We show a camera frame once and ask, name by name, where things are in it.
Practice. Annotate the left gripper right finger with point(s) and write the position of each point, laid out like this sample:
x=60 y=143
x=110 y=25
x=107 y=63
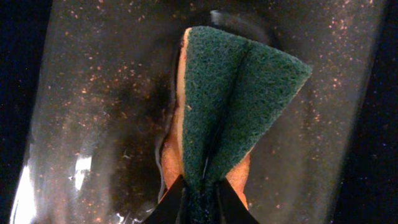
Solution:
x=230 y=208

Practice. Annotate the black rectangular tray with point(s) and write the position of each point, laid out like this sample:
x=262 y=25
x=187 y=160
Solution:
x=104 y=87

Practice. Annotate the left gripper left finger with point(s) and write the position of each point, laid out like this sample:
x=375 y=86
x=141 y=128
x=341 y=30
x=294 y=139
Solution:
x=173 y=207

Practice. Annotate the yellow green scrub sponge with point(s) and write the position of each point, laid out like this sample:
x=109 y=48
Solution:
x=229 y=91

